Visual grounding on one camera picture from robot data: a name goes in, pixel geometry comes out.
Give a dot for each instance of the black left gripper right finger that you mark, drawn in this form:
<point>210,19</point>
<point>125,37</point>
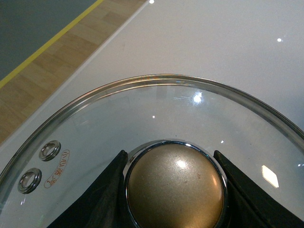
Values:
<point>249,206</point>

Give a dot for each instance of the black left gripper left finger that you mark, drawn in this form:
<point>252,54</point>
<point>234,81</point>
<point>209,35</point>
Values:
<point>101,205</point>

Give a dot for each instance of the glass pot lid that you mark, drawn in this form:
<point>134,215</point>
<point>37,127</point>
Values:
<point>169,126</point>

